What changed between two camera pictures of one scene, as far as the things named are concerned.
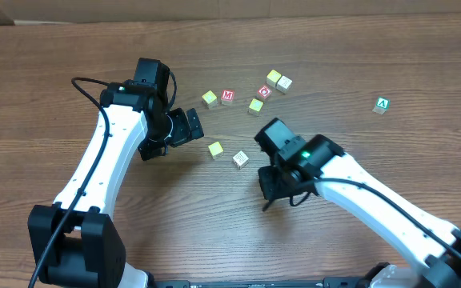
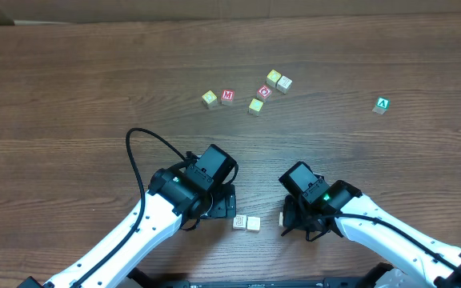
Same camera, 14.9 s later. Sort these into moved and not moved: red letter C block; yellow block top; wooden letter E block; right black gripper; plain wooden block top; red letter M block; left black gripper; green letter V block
Moved: right black gripper; wooden letter E block; left black gripper
Not moved: red letter M block; plain wooden block top; red letter C block; green letter V block; yellow block top
